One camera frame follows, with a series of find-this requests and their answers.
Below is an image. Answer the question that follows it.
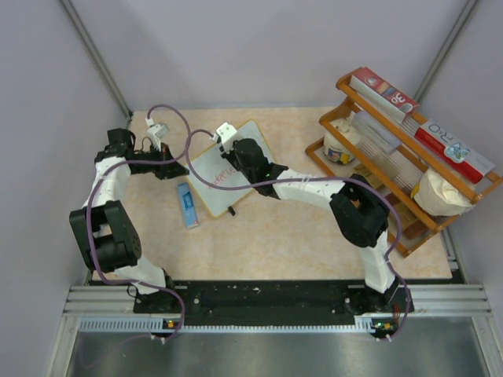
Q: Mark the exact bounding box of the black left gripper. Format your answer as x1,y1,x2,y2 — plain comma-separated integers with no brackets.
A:
133,142,189,181

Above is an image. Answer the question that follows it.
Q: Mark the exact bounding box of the yellow framed whiteboard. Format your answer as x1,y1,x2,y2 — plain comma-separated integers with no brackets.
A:
187,119,274,218

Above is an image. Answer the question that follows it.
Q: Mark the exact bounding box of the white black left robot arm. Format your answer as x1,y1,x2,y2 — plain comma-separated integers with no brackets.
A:
69,125,189,312

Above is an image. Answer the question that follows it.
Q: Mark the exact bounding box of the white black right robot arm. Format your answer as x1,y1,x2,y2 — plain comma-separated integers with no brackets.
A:
219,137,399,314

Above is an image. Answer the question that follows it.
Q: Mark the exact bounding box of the white printed cup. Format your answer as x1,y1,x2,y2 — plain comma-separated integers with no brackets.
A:
323,131,354,165

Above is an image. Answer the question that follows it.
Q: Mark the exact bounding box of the grey flat box on shelf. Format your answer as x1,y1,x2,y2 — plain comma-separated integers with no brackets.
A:
351,111,402,154

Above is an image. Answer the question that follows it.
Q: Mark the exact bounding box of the red white 3D box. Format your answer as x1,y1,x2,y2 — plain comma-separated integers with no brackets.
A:
349,67,420,123

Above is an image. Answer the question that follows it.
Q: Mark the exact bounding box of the wooden shelf rack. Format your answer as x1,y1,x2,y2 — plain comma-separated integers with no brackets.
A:
306,71,502,257

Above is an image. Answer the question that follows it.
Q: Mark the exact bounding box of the beige cloth bag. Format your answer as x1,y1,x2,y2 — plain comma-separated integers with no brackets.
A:
410,168,474,217

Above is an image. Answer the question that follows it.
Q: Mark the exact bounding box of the red white R-O box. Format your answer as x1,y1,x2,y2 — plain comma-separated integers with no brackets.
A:
414,120,495,184

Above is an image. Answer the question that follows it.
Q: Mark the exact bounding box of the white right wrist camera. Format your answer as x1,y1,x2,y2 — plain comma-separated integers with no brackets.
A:
212,123,240,153

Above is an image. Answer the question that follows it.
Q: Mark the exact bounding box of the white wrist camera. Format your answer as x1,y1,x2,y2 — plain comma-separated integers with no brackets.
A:
212,123,240,153
147,123,169,151

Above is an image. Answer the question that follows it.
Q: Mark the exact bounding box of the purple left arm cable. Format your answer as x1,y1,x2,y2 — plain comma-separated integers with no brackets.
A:
78,104,193,368

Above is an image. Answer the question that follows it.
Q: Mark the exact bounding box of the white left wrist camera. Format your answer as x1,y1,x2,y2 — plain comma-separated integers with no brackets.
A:
147,123,169,151

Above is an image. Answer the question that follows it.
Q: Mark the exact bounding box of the aluminium frame post left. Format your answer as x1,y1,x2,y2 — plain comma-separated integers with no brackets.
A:
57,0,133,120

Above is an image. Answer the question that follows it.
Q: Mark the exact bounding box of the aluminium frame post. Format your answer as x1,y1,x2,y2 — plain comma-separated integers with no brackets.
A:
57,0,133,120
413,0,480,102

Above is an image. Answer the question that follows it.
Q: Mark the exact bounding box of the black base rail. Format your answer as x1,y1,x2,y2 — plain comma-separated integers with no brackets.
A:
134,280,406,327

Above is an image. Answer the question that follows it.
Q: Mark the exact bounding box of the grey cable duct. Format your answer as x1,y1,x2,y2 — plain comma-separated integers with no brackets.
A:
79,317,165,332

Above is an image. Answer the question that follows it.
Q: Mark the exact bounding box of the aluminium frame post right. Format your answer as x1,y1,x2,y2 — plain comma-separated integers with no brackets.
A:
413,0,480,102

